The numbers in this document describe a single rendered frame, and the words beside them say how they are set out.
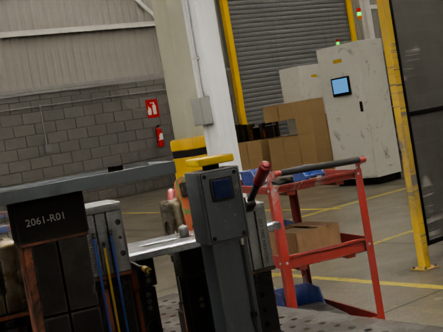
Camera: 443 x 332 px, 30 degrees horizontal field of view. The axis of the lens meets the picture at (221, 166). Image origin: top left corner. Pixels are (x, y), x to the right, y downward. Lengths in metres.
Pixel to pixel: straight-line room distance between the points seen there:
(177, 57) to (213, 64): 3.18
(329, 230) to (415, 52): 2.44
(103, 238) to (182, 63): 7.34
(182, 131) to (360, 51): 3.72
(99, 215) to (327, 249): 2.39
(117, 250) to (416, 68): 4.67
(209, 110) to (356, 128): 6.42
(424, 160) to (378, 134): 5.81
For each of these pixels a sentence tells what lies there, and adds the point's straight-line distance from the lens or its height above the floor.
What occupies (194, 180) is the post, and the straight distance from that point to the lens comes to 1.26.
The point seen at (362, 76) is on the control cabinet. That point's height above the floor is 1.51.
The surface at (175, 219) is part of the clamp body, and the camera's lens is 1.76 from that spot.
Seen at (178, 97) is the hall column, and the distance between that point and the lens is 8.66.
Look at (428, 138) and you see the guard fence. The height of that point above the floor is 0.86.
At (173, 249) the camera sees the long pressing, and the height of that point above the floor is 0.99.
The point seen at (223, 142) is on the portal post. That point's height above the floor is 1.07.
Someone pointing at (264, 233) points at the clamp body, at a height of 1.00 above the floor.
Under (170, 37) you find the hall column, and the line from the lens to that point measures 8.68.
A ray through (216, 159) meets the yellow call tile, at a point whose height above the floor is 1.15.
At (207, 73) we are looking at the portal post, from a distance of 5.44.
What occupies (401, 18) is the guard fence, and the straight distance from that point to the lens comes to 5.86.
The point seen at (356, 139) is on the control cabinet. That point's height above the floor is 0.66.
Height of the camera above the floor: 1.21
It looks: 3 degrees down
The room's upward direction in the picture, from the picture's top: 10 degrees counter-clockwise
